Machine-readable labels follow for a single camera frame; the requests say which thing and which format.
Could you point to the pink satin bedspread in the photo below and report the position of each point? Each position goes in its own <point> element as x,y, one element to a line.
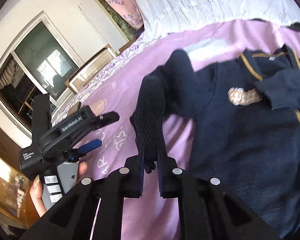
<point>152,217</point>

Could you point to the brown smartphone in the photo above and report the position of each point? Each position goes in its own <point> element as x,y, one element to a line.
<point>74,108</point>

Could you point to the window with white frame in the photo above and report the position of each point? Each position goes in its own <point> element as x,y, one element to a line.
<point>9,123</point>

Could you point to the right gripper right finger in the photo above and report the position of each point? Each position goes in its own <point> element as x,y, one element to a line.
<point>207,210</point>

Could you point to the white lace cover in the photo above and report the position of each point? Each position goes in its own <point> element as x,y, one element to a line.
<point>162,17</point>

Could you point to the green patterned board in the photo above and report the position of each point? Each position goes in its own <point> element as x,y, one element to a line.
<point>127,30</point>

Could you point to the white foam board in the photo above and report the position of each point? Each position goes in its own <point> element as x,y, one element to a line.
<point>107,28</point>

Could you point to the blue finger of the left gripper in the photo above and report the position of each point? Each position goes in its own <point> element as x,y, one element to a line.
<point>88,147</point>

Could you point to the navy knit school cardigan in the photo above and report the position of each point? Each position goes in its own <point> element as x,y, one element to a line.
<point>247,126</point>

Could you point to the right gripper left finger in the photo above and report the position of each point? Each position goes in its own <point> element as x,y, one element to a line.
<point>92,209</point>

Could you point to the person's left hand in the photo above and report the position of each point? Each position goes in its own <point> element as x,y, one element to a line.
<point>36,190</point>

